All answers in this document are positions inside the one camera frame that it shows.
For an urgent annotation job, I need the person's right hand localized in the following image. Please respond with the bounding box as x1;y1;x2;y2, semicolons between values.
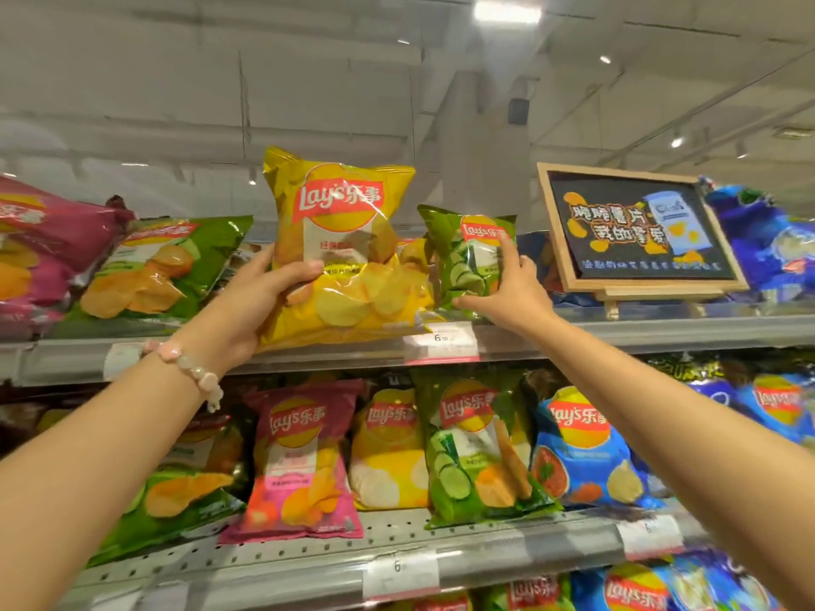
452;234;561;341

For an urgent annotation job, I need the person's left hand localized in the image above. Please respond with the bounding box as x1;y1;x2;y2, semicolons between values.
180;243;326;376

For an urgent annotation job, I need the grey metal shelf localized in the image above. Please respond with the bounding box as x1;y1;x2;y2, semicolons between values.
55;502;709;611
0;301;815;388

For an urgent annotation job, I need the blue potato chips bag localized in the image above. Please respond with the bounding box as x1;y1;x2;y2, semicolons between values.
732;373;815;447
530;385;668;511
570;561;674;611

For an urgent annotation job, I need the person's left forearm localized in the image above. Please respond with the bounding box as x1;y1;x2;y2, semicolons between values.
0;349;222;611

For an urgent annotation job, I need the person's right forearm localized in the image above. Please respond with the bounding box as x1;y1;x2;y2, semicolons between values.
528;311;815;608

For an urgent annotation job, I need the white price tag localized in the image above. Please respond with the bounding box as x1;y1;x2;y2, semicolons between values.
615;513;686;562
361;547;441;603
403;321;482;366
91;581;194;611
101;341;149;384

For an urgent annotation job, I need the wooden framed chalkboard sign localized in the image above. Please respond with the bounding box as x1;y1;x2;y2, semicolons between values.
537;161;751;321

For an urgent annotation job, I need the ceiling light panel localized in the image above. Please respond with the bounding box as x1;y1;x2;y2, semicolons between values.
473;0;543;25

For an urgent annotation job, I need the pink bead bracelet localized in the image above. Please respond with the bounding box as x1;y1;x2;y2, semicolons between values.
141;339;225;414

